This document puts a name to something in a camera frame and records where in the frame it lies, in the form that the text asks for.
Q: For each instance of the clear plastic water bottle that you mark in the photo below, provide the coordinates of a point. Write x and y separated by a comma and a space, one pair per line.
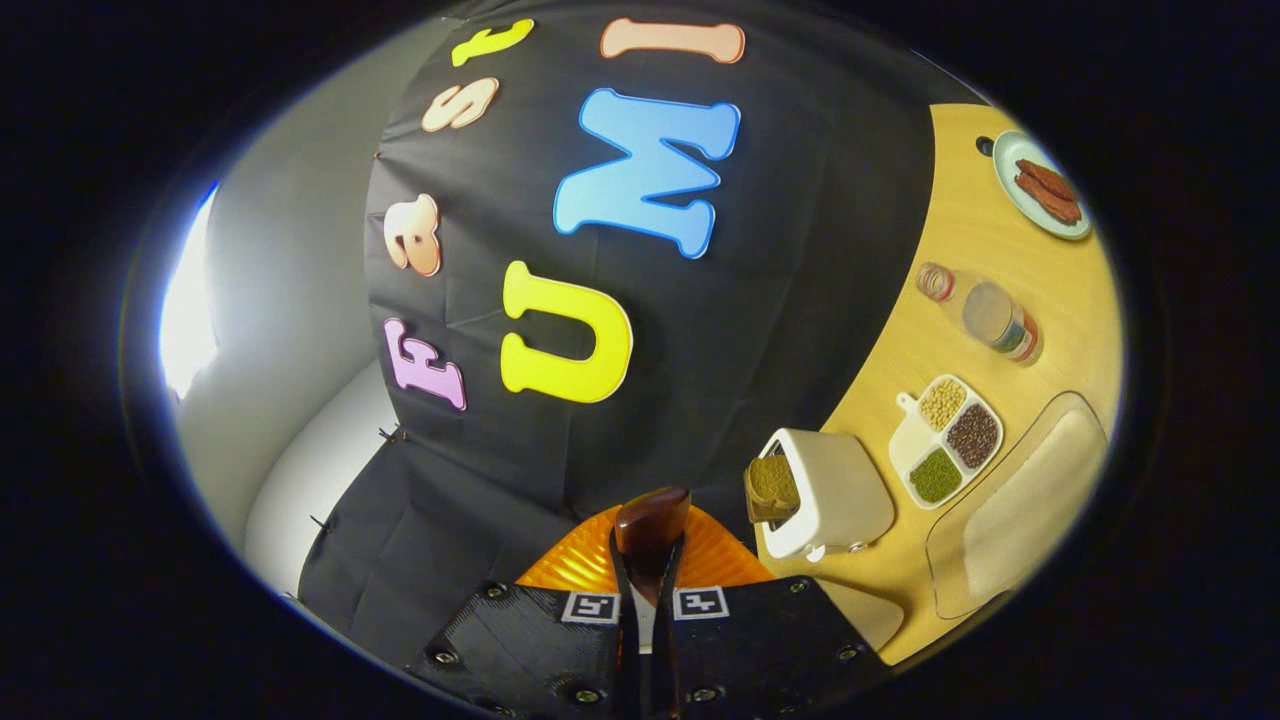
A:
990, 315

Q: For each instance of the black backdrop cloth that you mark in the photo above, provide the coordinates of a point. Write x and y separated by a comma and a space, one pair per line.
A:
780, 300

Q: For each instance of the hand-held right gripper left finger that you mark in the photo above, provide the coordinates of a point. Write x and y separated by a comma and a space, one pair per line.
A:
530, 645

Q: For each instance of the white divided bean dish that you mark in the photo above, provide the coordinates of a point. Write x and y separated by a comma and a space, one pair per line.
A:
945, 440

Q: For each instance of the brown bread slice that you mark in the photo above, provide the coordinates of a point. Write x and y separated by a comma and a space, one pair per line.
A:
772, 488

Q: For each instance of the clear tray of rice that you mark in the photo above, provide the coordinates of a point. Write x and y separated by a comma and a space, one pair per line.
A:
1030, 510

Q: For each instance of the red raw steak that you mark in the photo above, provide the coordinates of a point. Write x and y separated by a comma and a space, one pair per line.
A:
1045, 178
1055, 207

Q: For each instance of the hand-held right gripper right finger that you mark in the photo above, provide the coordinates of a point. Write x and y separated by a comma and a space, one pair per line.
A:
750, 640

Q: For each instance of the pale green plate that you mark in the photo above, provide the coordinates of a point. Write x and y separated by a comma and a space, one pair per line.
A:
1015, 190

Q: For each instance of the white toaster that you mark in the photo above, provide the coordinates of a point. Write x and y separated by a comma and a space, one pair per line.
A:
840, 495

